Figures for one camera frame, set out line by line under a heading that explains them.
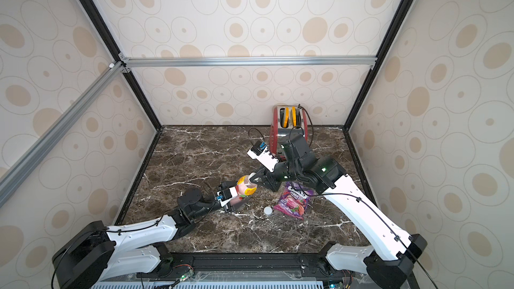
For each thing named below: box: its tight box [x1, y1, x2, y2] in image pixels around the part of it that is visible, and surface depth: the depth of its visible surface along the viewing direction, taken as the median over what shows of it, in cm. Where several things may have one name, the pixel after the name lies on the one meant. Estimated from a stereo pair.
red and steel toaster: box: [269, 105, 309, 157], surface depth 99 cm
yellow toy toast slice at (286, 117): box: [283, 107, 290, 128], surface depth 99 cm
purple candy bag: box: [273, 181, 314, 221], surface depth 88 cm
